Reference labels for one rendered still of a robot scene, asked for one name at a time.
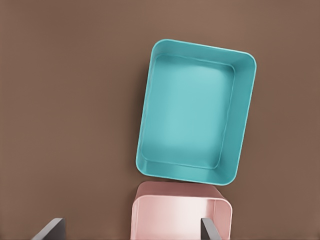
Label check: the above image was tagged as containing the pink rectangular tray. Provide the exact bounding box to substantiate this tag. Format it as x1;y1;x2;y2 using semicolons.
129;181;234;240

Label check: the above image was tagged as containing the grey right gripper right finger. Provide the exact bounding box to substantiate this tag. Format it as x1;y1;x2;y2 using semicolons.
201;217;222;240

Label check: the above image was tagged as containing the teal rectangular tray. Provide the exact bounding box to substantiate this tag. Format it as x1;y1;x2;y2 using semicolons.
135;38;258;187

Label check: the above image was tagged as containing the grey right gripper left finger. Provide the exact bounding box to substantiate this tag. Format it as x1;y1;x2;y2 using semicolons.
31;217;66;240

